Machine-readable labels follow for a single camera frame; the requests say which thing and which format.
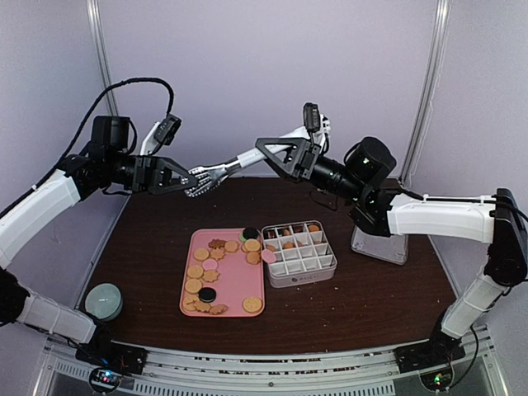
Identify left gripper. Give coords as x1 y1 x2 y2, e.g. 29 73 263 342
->
106 151 198 195

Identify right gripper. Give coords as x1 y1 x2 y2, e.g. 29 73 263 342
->
255 136 366 203

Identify metal serving tongs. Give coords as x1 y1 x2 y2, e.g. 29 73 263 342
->
183 125 313 199

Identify brown leaf shaped cookie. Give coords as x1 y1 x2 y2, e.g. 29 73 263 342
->
208 238 226 249

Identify pink round cookie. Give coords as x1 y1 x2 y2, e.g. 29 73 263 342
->
261 249 276 264
202 258 219 271

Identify flower shaped tan cookie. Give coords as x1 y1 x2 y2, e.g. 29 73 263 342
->
209 304 229 315

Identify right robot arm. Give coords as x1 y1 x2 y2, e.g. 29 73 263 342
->
256 137 527 365

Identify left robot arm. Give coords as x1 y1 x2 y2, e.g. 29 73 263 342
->
1 115 197 366

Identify black sandwich cookie top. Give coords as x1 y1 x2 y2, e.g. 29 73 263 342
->
242 227 259 240

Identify black sandwich cookie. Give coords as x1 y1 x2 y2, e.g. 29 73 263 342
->
242 227 259 240
198 287 217 303

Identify white divided cookie tin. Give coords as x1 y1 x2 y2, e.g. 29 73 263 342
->
261 220 337 289

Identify round tan cookie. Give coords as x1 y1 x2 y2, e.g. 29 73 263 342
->
243 296 263 314
243 238 262 253

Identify pink plastic tray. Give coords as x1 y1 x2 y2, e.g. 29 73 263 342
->
179 229 265 318

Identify black sandwich cookie lower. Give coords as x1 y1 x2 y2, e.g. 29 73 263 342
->
198 287 217 303

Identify round tan cookie bottom right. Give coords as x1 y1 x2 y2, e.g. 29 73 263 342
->
243 296 263 314

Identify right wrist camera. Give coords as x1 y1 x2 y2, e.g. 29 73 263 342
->
303 102 331 147

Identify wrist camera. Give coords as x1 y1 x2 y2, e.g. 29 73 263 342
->
139 114 182 156
303 102 331 147

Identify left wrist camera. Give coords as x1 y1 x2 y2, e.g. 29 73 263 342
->
139 114 182 156

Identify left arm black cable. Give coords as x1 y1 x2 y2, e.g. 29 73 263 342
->
31 77 175 191

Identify right frame post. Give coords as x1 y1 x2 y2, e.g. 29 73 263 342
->
399 0 451 186

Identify frame post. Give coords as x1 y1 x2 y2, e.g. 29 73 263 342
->
85 0 120 119
399 0 451 186

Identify left frame post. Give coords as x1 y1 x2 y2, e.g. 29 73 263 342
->
85 0 120 119

